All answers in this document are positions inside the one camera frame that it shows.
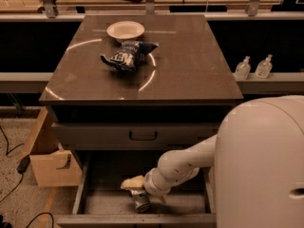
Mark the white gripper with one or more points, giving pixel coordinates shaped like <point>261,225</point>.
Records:
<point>151,182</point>

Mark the silver 7up can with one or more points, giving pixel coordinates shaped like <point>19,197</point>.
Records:
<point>141,200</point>

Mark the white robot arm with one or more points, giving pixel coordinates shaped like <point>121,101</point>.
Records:
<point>258,159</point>

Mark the open middle drawer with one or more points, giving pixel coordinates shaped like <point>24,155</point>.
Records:
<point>102,203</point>

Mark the closed top drawer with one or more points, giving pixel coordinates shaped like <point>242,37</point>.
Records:
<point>132,136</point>

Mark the grey drawer cabinet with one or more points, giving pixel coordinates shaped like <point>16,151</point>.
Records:
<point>184,80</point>

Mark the wooden box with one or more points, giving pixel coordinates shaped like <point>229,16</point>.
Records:
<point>52,165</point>

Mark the black power adapter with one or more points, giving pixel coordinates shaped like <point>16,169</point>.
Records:
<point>23,165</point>

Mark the blue chip bag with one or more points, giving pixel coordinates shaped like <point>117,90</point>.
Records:
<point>129,55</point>

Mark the left sanitizer bottle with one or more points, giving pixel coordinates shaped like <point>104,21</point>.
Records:
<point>243,69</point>

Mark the sanitizer bottle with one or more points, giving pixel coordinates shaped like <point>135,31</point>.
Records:
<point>264,67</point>
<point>243,69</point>

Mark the white bowl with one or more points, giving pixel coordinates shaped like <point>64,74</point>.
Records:
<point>125,30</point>

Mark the right sanitizer bottle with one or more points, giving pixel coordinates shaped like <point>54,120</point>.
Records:
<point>264,67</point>

